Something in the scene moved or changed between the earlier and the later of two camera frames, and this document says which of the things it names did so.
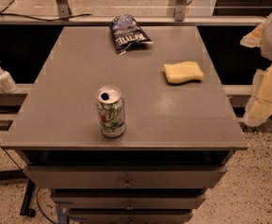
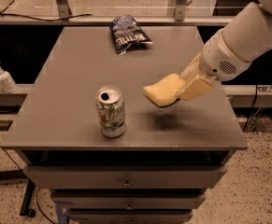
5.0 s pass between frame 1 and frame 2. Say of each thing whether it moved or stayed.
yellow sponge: moved
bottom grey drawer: stayed
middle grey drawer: stayed
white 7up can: stayed
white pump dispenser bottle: stayed
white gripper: moved
